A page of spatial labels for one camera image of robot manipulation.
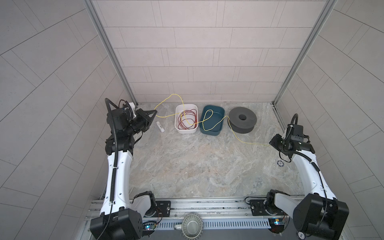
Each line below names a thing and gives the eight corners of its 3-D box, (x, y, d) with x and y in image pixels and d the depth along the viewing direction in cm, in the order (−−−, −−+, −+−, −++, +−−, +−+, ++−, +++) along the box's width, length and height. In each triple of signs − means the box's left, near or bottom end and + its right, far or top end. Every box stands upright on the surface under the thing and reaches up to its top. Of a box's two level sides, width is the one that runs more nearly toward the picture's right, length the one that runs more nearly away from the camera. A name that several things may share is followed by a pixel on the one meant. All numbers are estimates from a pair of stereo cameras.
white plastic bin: (173, 133, 101) (172, 128, 97) (176, 109, 115) (175, 104, 111) (198, 133, 101) (198, 128, 97) (198, 109, 115) (198, 104, 111)
